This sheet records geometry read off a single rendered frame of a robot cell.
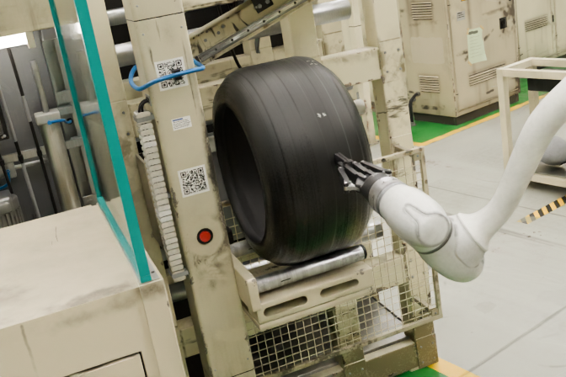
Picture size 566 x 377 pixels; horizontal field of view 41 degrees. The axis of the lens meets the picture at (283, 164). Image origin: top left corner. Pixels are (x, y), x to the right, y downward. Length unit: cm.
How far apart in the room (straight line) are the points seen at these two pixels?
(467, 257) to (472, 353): 172
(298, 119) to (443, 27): 474
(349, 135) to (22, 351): 99
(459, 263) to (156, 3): 95
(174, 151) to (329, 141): 40
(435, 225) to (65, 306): 72
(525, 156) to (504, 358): 183
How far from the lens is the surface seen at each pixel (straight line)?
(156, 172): 198
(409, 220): 154
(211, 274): 209
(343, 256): 213
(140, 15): 191
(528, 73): 480
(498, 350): 338
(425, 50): 676
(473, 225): 166
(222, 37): 237
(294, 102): 192
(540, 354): 335
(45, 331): 132
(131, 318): 133
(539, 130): 157
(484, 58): 689
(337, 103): 194
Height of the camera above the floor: 179
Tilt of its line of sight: 17 degrees down
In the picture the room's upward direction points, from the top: 10 degrees counter-clockwise
